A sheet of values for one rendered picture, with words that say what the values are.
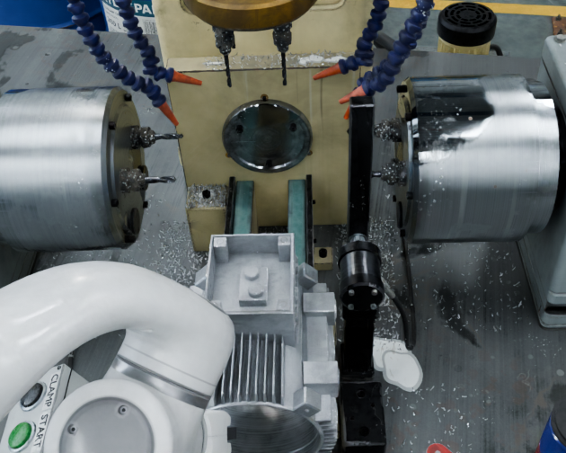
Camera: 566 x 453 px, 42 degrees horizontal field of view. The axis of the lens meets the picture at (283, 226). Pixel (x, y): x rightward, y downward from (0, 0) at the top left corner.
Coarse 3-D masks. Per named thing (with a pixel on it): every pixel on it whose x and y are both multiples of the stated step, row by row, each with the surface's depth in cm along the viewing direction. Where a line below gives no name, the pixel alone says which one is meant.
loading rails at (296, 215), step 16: (240, 192) 128; (288, 192) 127; (304, 192) 127; (240, 208) 125; (288, 208) 125; (304, 208) 124; (240, 224) 122; (256, 224) 134; (288, 224) 122; (304, 224) 122; (304, 240) 119; (304, 256) 117; (320, 256) 130
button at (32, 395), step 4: (36, 384) 84; (40, 384) 85; (32, 388) 84; (36, 388) 84; (40, 388) 84; (28, 392) 84; (32, 392) 84; (36, 392) 83; (40, 392) 83; (24, 396) 84; (28, 396) 84; (32, 396) 83; (36, 396) 83; (20, 400) 84; (24, 400) 84; (28, 400) 83; (32, 400) 83; (36, 400) 83; (24, 404) 83; (28, 404) 83; (32, 404) 83
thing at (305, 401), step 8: (304, 264) 93; (200, 272) 94; (304, 272) 92; (312, 272) 93; (200, 280) 93; (304, 280) 92; (312, 280) 92; (200, 288) 93; (296, 392) 81; (304, 392) 80; (312, 392) 81; (296, 400) 80; (304, 400) 79; (312, 400) 80; (320, 400) 81; (296, 408) 80; (304, 408) 80; (312, 408) 80; (320, 408) 80
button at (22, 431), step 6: (18, 426) 81; (24, 426) 81; (30, 426) 81; (12, 432) 81; (18, 432) 80; (24, 432) 80; (30, 432) 80; (12, 438) 80; (18, 438) 80; (24, 438) 80; (12, 444) 80; (18, 444) 79
